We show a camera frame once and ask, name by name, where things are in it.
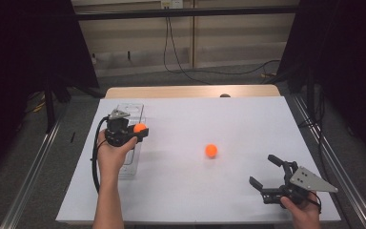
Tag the orange ping pong ball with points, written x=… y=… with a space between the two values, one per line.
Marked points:
x=139 y=127
x=211 y=150

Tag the white table cover sheet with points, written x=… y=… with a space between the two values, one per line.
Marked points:
x=235 y=127

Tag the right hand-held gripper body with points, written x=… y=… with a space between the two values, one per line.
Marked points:
x=305 y=179

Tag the aluminium floor rail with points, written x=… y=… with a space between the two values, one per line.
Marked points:
x=28 y=181
x=340 y=171

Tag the clear plastic container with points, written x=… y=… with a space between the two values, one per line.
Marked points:
x=133 y=109

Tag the black horizontal bar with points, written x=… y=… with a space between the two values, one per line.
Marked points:
x=187 y=12

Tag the black curtain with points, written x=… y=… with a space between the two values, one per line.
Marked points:
x=28 y=47
x=346 y=63

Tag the black metal stand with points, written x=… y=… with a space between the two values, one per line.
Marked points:
x=50 y=108

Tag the small black floor item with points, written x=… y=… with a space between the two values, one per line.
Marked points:
x=72 y=137

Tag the white wall outlet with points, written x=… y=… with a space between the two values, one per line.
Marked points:
x=172 y=3

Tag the person's left hand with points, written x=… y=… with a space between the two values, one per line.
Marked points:
x=111 y=159

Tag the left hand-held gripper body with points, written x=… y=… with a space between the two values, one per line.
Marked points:
x=117 y=130

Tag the person's right hand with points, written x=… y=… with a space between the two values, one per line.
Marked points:
x=305 y=216

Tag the dark round table grommet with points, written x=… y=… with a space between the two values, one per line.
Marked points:
x=225 y=95

